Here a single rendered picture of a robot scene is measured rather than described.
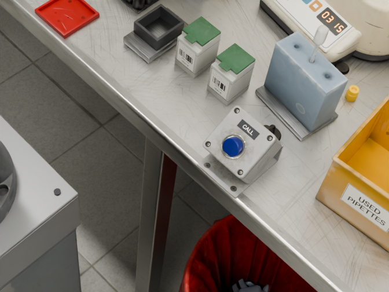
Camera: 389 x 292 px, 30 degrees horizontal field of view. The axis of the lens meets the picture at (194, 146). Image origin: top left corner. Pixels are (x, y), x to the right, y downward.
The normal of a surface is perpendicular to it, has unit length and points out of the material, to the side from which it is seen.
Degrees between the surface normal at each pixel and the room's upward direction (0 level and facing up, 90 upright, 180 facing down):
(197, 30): 0
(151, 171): 90
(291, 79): 90
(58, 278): 90
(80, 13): 0
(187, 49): 90
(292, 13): 25
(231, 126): 30
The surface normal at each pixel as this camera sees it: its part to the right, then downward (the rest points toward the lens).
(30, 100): 0.10, -0.54
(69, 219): 0.71, 0.62
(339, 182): -0.64, 0.61
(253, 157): -0.26, -0.19
